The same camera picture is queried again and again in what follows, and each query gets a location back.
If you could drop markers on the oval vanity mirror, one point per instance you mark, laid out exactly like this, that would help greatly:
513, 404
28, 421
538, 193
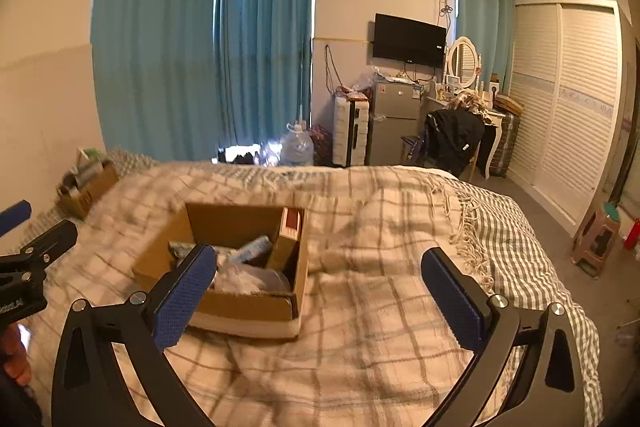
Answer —
463, 65

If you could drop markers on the large water bottle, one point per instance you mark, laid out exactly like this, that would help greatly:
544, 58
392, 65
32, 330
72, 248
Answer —
297, 147

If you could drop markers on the brown plastic stool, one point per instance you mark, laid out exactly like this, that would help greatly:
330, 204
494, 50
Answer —
595, 238

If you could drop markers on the black jacket on chair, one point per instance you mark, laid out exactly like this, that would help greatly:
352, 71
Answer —
451, 138

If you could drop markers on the white louvered wardrobe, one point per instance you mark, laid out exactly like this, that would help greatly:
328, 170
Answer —
569, 73

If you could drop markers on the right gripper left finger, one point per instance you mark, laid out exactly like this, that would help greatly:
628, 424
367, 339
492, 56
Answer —
88, 387

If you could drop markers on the red and tan book box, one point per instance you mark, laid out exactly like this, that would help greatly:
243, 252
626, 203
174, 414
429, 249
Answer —
285, 240

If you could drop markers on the large open cardboard box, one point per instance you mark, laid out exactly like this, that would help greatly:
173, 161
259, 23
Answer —
262, 264

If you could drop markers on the plaid fringed blanket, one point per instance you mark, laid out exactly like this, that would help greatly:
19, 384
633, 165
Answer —
320, 296

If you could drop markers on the white ribbed suitcase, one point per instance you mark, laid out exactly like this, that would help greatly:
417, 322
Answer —
350, 129

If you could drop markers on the grey mini fridge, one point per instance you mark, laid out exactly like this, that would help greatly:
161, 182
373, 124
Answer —
394, 113

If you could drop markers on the person's left hand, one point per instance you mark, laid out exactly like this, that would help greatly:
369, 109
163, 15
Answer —
14, 356

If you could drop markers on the white dressing table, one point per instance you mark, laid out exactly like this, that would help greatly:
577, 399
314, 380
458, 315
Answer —
488, 146

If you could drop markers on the clear plastic container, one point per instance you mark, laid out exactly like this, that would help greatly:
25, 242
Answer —
238, 279

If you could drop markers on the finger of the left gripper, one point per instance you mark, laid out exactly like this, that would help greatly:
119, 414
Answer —
12, 217
45, 249

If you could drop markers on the gingham bed sheet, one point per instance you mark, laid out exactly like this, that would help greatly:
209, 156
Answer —
530, 266

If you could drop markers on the narrow teal curtain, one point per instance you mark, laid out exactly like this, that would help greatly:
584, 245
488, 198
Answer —
490, 25

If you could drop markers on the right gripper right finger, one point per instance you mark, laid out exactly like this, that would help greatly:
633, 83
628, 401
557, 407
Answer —
546, 389

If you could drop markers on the large teal curtain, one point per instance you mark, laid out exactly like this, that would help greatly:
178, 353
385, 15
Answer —
182, 79

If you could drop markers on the black wall television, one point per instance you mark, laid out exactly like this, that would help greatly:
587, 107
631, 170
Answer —
408, 41

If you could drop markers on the red bottle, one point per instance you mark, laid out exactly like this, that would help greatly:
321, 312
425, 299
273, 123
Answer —
632, 238

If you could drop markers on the small brown cardboard box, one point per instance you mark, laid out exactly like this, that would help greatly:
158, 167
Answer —
92, 175

